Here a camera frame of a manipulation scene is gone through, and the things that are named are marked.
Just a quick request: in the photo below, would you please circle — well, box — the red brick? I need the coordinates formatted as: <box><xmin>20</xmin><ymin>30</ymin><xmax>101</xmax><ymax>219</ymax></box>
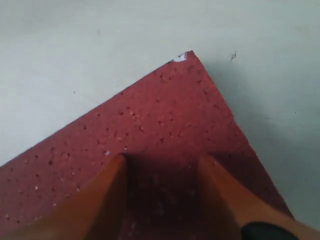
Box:
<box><xmin>0</xmin><ymin>51</ymin><xmax>291</xmax><ymax>240</ymax></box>

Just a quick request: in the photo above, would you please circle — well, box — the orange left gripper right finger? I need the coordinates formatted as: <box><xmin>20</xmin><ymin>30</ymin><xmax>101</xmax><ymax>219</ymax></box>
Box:
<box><xmin>197</xmin><ymin>155</ymin><xmax>320</xmax><ymax>240</ymax></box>

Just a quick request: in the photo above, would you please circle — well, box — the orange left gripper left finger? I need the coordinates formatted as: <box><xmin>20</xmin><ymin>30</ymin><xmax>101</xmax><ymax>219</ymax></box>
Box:
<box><xmin>2</xmin><ymin>154</ymin><xmax>128</xmax><ymax>240</ymax></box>

